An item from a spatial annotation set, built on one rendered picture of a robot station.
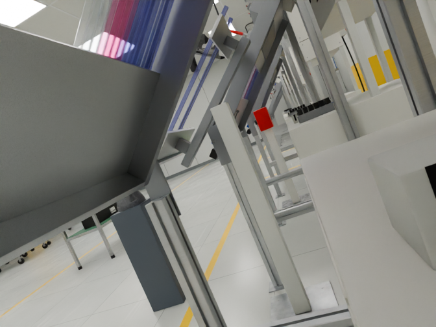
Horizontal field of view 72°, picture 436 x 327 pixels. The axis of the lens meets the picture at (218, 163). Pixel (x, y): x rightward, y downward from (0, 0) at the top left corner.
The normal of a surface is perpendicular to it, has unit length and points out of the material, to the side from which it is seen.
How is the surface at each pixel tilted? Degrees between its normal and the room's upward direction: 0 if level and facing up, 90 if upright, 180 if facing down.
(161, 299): 90
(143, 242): 90
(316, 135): 90
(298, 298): 90
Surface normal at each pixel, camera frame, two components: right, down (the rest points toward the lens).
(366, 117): -0.20, 0.17
